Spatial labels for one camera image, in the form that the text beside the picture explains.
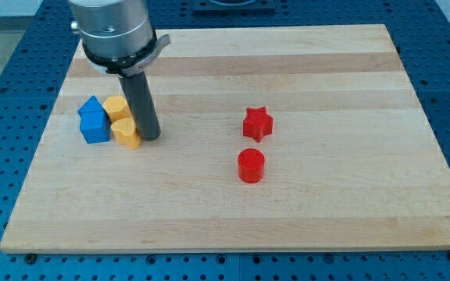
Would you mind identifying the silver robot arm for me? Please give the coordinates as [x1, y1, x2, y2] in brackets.
[69, 0, 157, 69]

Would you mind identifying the red cylinder block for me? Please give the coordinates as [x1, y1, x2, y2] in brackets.
[237, 148, 265, 183]

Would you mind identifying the red star block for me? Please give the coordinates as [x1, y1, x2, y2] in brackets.
[242, 106, 273, 143]

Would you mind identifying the yellow heart block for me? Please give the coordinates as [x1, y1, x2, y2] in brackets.
[111, 118, 141, 149]

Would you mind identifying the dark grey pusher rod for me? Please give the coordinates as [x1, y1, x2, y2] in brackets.
[119, 72, 161, 141]

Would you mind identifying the yellow hexagon block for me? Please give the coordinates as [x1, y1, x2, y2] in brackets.
[102, 95, 132, 123]

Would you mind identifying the wooden board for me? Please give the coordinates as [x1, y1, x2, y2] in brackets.
[0, 24, 450, 254]

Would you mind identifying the blue cube block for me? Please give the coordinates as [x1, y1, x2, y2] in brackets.
[80, 112, 110, 144]

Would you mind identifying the blue pentagon block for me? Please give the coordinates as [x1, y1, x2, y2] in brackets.
[77, 96, 105, 116]

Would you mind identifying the grey mounting bracket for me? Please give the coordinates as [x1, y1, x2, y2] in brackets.
[84, 34, 171, 77]

